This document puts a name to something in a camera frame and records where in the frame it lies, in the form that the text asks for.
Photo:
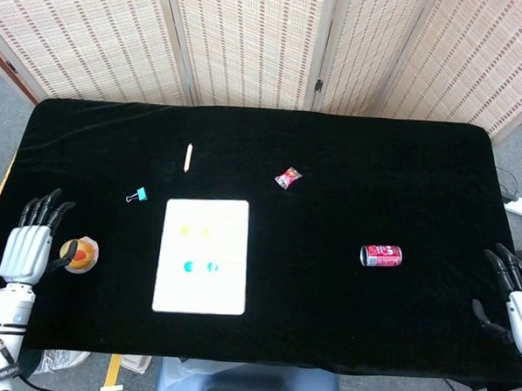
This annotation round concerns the teal binder clip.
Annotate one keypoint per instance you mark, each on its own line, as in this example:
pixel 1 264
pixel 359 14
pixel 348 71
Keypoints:
pixel 141 194

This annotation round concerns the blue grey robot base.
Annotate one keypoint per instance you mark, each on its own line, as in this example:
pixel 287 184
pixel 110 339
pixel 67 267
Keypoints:
pixel 246 385

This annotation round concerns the white tape strip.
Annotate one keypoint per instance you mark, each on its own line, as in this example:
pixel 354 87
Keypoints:
pixel 111 389

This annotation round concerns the black screen hinge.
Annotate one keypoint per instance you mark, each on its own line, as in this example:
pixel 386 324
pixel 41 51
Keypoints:
pixel 318 85

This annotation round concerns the white box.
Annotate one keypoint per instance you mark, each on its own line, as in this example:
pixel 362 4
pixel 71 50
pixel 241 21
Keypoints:
pixel 134 363

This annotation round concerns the white rectangular board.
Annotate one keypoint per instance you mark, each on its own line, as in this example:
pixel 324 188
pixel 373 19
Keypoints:
pixel 221 290

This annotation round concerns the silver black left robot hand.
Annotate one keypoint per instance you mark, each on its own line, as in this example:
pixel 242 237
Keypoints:
pixel 26 253

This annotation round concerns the red soda can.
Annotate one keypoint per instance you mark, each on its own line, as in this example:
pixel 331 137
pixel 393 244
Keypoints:
pixel 381 255

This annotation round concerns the teal round magnet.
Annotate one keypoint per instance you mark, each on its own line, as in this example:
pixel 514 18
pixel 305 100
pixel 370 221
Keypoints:
pixel 212 267
pixel 188 266

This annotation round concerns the bamboo folding screen panel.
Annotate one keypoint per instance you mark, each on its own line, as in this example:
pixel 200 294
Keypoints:
pixel 478 53
pixel 98 33
pixel 247 41
pixel 369 48

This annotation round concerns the black velvet tablecloth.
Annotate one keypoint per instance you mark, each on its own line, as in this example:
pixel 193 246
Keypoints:
pixel 324 317

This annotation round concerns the clear plastic bag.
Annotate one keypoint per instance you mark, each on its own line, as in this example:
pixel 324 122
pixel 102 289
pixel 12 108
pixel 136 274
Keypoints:
pixel 62 360

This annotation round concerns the red candy packet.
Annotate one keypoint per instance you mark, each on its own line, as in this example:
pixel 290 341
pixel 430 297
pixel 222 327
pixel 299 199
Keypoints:
pixel 288 177

